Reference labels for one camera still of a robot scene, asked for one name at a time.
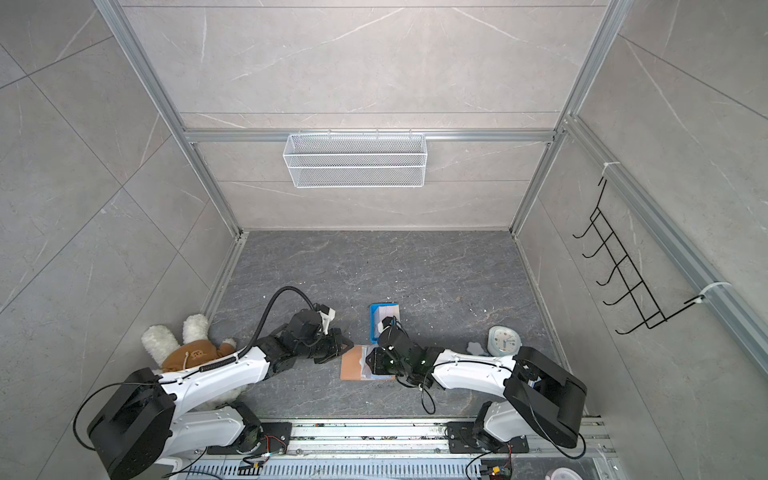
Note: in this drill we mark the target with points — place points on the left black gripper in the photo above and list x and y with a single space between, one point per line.
337 338

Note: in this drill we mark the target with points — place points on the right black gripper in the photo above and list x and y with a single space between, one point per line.
378 354

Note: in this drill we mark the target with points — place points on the tan leather card holder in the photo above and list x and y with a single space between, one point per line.
354 368

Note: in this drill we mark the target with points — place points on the blue plastic card tray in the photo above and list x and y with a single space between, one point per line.
374 331

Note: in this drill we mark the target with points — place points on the stack of white cards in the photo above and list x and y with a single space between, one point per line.
385 310

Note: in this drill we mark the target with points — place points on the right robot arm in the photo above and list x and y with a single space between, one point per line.
536 396

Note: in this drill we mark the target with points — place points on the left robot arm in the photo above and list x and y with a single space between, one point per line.
151 416

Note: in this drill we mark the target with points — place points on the small blue grey toy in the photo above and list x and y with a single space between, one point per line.
475 349

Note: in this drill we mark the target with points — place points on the white round alarm clock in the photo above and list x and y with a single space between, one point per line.
503 341

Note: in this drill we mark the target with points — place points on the white teddy bear brown shirt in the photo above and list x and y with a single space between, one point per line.
195 348

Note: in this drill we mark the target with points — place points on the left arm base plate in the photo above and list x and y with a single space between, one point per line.
270 437

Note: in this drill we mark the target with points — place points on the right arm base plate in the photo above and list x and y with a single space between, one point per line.
465 437

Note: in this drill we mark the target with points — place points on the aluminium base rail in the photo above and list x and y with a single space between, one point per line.
419 436

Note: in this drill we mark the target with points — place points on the white wire mesh basket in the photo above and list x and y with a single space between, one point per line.
356 160

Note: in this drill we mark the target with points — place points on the black wire hook rack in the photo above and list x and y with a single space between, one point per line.
627 272

